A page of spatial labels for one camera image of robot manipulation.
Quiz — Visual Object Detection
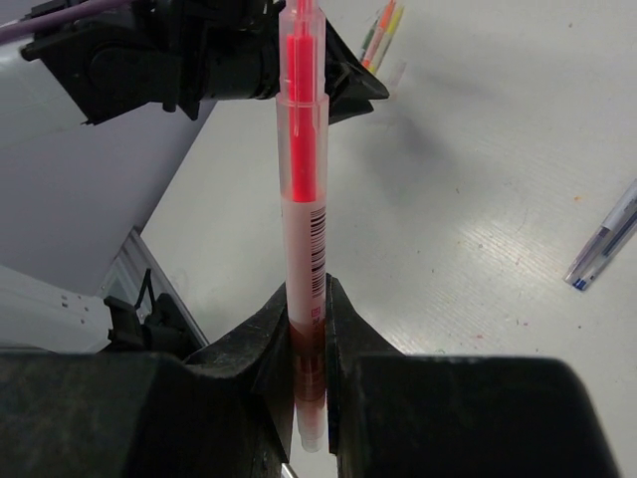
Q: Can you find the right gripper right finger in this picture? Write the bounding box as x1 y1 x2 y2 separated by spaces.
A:
325 278 619 477

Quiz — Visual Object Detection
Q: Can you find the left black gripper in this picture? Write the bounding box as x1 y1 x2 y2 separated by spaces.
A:
198 1 388 124

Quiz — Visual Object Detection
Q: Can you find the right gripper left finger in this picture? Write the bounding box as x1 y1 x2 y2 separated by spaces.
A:
1 289 294 477

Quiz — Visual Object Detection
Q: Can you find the red highlighter pen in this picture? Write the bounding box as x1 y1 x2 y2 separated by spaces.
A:
277 1 329 452

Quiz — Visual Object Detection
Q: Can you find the blue pen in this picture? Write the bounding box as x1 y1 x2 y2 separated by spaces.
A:
563 180 636 292

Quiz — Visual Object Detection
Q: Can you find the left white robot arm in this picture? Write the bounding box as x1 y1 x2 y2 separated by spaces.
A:
22 1 310 124

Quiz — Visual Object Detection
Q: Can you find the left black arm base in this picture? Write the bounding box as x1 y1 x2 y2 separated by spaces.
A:
104 268 203 359

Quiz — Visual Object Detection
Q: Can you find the green highlighter pen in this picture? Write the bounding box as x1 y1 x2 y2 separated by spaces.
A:
357 24 376 62

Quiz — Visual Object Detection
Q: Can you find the orange highlighter pen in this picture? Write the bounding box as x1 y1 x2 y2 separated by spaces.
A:
361 0 396 69

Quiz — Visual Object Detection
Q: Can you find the yellow highlighter pen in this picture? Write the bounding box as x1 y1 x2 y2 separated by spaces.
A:
369 4 404 74

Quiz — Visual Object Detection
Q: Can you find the clear highlighter cap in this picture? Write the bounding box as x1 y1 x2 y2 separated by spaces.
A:
387 61 406 94

